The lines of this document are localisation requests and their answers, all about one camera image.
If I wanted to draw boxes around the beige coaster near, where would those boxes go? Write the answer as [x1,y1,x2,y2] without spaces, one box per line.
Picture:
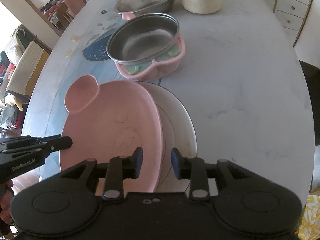
[66,49,74,59]

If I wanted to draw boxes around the wooden chair with pink towel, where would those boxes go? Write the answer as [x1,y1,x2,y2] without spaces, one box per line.
[55,0,87,33]

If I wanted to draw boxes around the yellow cartoon box on floor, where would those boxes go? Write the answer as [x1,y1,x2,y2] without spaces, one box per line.
[297,191,320,240]

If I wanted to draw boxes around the pink bear-shaped plate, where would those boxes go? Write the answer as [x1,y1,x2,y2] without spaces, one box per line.
[59,75,164,192]

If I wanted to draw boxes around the person left hand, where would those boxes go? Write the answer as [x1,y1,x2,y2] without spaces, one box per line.
[1,180,14,224]

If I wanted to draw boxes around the beige coaster far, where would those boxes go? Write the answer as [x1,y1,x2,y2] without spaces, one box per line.
[71,35,79,42]

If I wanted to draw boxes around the pink pot with steel insert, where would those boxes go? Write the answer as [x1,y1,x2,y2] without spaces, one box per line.
[106,12,185,81]

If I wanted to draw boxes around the large white plate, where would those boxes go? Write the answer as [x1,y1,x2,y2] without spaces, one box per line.
[139,82,197,192]

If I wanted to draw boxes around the wooden chair right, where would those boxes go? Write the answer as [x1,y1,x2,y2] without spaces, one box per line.
[300,61,320,146]

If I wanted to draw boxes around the beige coaster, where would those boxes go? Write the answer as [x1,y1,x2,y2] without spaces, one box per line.
[71,35,79,42]
[66,49,74,59]

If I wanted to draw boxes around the white sideboard cabinet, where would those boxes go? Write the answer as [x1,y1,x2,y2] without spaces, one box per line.
[264,0,313,45]

